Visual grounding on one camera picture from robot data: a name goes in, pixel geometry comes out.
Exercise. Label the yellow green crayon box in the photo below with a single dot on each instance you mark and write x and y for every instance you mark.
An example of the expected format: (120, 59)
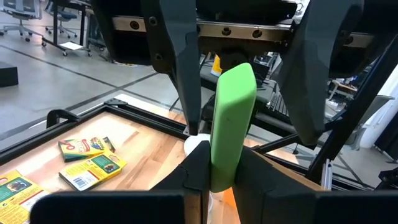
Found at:
(93, 171)
(17, 199)
(84, 148)

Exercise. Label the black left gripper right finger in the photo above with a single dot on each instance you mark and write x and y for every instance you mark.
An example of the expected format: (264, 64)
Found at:
(295, 208)

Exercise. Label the black rolling desk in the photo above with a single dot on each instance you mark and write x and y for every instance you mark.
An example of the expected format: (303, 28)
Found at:
(55, 21)

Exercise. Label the silver aluminium bracket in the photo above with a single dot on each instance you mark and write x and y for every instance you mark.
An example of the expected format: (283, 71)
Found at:
(326, 174)

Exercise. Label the white bulb brass lamp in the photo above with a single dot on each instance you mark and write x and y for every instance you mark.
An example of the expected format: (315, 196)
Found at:
(194, 143)

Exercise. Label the grey office chair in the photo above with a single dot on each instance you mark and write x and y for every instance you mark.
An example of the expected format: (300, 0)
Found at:
(21, 12)

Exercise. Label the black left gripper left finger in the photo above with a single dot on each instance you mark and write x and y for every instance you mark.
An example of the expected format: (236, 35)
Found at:
(124, 208)

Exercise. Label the green eraser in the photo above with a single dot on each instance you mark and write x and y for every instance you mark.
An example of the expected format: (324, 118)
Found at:
(231, 124)

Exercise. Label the yellow white container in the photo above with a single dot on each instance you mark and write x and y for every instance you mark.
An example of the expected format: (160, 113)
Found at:
(216, 66)

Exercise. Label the blue office chair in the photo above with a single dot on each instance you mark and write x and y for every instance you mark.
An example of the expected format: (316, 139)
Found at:
(63, 15)

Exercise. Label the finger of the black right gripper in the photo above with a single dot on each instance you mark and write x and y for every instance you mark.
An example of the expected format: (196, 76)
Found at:
(311, 77)
(183, 62)

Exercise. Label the black box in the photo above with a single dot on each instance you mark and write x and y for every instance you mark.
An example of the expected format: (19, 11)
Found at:
(7, 74)

